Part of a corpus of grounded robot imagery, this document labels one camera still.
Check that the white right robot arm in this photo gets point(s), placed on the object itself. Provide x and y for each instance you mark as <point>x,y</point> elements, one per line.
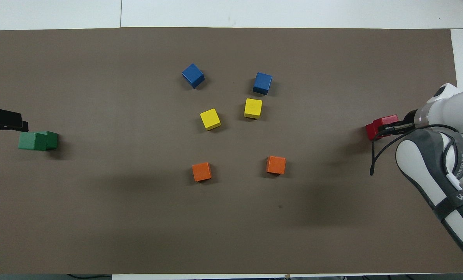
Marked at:
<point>449,112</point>

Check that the yellow wooden block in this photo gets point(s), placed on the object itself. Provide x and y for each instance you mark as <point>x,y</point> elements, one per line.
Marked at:
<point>253,107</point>
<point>210,118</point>

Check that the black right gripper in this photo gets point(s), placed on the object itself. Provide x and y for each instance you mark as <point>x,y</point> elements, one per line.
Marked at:
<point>410,119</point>

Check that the blue wooden block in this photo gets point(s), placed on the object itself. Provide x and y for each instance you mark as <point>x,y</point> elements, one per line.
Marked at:
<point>262,82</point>
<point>193,76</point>

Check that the brown table mat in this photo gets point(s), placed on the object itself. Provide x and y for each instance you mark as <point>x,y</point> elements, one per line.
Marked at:
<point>231,233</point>

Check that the green wooden block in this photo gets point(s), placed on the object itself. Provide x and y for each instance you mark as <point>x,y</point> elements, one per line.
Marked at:
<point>53,140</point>
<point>31,142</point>

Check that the red wooden block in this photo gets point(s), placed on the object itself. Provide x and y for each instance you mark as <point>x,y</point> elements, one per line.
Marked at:
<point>369,132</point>
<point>387,118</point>

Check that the orange wooden block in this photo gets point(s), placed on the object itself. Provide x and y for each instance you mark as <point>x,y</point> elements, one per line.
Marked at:
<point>276,164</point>
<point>201,171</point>

